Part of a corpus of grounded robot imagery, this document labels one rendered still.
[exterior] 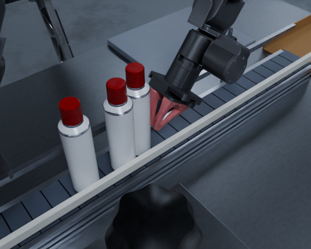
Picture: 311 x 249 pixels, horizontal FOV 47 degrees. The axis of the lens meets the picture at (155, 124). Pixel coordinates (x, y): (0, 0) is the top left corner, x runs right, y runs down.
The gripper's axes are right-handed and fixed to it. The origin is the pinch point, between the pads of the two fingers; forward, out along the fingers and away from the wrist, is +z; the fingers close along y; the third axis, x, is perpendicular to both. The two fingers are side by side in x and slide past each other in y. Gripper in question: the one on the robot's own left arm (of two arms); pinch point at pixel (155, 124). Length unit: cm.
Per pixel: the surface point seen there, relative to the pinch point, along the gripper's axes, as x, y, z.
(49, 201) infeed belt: -15.8, -1.6, 19.3
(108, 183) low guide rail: -9.8, 3.9, 11.2
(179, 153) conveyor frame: 5.6, 5.1, 3.4
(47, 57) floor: 95, -178, 42
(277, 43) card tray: 54, -11, -29
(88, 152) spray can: -16.3, 2.2, 5.9
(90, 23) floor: 134, -199, 11
